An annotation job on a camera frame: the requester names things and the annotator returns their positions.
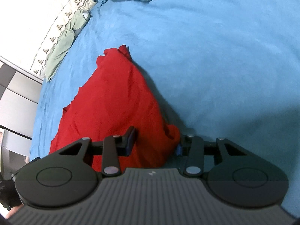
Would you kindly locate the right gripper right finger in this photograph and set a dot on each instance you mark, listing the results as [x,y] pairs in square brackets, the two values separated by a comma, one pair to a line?
[233,174]

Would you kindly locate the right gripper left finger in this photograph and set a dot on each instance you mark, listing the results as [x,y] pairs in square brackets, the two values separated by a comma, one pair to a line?
[72,173]

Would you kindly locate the red garment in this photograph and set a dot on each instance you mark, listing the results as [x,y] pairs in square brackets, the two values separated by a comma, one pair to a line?
[114,98]

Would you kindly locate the left hand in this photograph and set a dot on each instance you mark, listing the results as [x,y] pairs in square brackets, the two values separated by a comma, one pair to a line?
[13,211]

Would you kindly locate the grey white wardrobe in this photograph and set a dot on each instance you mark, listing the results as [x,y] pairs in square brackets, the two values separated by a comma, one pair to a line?
[19,101]

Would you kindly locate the blue bed sheet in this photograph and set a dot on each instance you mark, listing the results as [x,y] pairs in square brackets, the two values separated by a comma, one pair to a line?
[218,68]

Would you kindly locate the green pillow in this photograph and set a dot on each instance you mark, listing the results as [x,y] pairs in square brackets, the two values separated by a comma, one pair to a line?
[66,39]

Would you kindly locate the white embroidered headboard cover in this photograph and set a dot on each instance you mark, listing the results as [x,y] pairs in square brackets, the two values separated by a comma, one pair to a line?
[66,11]

